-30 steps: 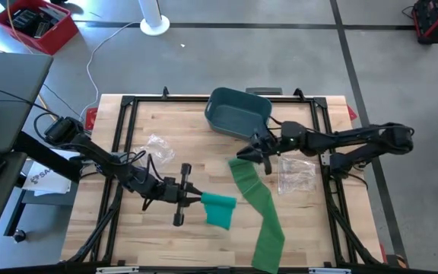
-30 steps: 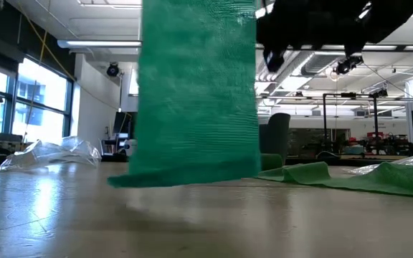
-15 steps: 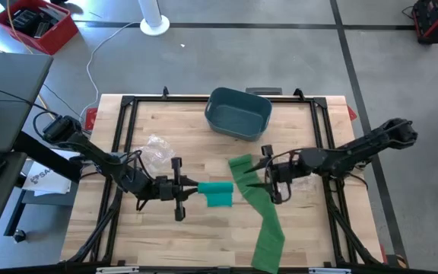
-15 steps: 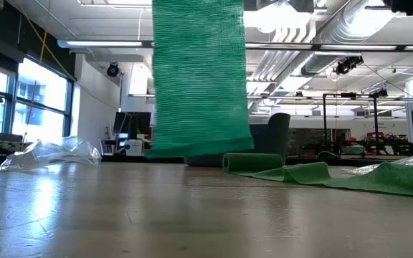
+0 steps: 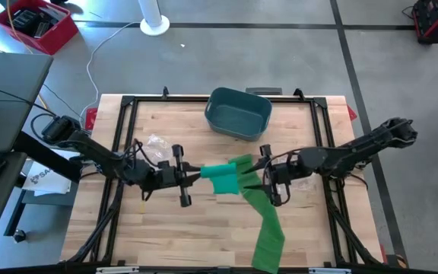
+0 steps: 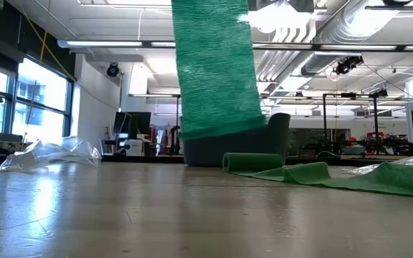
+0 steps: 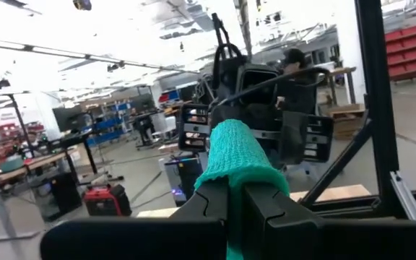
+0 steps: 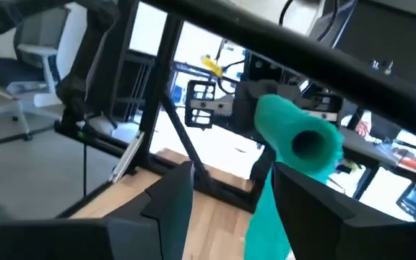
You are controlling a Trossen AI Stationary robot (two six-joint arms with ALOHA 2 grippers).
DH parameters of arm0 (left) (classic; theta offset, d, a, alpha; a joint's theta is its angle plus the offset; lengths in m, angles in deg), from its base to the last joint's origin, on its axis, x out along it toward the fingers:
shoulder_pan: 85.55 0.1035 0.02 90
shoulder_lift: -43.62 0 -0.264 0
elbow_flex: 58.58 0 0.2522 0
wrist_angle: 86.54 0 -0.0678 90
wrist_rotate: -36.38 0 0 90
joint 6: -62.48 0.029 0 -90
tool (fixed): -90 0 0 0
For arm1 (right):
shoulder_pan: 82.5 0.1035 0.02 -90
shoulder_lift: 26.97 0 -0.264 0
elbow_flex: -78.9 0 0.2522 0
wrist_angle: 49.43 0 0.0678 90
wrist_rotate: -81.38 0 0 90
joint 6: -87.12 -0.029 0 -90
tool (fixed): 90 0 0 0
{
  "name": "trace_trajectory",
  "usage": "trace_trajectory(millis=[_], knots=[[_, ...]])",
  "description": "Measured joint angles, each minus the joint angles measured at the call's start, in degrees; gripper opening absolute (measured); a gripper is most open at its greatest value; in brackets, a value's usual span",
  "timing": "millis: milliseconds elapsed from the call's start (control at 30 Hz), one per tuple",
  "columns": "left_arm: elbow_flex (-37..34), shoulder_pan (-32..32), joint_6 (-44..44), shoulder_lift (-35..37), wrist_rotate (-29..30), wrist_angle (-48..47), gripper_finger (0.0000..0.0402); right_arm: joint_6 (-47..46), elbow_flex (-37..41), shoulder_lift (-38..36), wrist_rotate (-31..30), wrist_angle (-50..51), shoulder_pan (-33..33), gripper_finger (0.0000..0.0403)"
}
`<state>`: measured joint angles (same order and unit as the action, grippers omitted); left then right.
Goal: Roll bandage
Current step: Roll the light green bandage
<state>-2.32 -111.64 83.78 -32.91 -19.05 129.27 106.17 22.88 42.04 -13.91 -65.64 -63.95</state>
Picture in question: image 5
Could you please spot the clear plastic bag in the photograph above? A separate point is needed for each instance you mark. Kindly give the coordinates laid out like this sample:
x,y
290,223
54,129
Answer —
x,y
158,146
306,184

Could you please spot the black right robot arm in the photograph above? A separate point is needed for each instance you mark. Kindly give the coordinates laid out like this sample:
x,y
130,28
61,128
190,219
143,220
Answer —
x,y
356,150

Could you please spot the black battery pack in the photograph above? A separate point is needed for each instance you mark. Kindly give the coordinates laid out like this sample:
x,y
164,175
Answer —
x,y
25,21

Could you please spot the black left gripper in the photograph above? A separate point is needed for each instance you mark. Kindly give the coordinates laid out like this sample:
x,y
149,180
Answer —
x,y
165,176

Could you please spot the green bandage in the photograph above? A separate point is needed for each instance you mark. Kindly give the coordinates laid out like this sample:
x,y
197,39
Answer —
x,y
264,213

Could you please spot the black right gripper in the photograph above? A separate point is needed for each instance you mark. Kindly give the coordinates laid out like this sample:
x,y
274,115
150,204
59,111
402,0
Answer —
x,y
283,173

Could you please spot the black castor wheel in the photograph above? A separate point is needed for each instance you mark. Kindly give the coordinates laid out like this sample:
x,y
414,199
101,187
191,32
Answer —
x,y
19,236

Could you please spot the dark teal plastic bin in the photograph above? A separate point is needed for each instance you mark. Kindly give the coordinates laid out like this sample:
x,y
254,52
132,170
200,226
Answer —
x,y
238,116

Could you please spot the teal bandage roll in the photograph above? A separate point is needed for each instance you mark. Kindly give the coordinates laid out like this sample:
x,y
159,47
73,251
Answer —
x,y
223,179

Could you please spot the black metal table frame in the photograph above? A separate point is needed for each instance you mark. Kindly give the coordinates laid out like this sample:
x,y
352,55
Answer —
x,y
165,99

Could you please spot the white pole with round base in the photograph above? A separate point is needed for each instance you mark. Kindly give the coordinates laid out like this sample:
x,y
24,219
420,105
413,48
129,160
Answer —
x,y
152,17

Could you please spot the white printed paper sheet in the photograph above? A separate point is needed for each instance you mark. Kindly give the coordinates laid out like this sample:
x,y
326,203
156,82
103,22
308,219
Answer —
x,y
48,179

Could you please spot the grey desk top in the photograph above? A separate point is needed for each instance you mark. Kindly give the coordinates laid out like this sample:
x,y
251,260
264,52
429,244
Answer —
x,y
10,99

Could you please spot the red and black case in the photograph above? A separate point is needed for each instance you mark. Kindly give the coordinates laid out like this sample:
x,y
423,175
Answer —
x,y
437,17

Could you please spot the red plastic crate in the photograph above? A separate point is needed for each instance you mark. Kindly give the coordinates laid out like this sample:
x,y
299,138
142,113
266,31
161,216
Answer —
x,y
57,36

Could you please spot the black support beam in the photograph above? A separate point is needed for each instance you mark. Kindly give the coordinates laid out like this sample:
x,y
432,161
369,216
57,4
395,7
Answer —
x,y
48,156

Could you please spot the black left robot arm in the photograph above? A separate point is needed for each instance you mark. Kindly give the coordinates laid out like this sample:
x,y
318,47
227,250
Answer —
x,y
89,150

